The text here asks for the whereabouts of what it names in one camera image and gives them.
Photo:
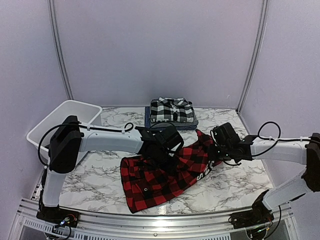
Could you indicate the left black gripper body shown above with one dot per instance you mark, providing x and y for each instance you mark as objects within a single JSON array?
[{"x": 160, "y": 160}]

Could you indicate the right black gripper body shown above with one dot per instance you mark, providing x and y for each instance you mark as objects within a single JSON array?
[{"x": 224, "y": 154}]

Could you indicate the red black plaid shirt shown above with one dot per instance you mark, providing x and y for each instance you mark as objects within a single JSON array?
[{"x": 145, "y": 187}]

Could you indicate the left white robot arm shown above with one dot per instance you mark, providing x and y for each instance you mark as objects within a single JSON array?
[{"x": 73, "y": 137}]

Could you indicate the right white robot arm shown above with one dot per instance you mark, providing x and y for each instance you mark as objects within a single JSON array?
[{"x": 227, "y": 145}]

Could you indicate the blue checked folded shirt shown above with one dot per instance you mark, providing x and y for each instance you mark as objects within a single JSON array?
[{"x": 147, "y": 122}]

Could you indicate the black white plaid folded shirt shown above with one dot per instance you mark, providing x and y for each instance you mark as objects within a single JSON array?
[{"x": 166, "y": 109}]

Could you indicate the white plastic bin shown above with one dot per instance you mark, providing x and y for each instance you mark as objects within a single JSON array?
[{"x": 40, "y": 135}]

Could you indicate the aluminium front frame rail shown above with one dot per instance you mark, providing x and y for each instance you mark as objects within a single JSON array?
[{"x": 110, "y": 226}]

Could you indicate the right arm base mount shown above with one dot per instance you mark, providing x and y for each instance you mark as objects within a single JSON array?
[{"x": 248, "y": 218}]

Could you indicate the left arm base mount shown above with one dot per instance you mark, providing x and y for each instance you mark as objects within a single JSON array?
[{"x": 57, "y": 215}]

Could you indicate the right wall aluminium profile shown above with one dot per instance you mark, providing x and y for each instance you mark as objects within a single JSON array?
[{"x": 255, "y": 54}]

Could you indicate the wall aluminium profile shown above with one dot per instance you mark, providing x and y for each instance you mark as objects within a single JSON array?
[
  {"x": 255, "y": 54},
  {"x": 58, "y": 48}
]

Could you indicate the left wall aluminium profile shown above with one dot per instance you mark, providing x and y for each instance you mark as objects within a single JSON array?
[{"x": 58, "y": 48}]

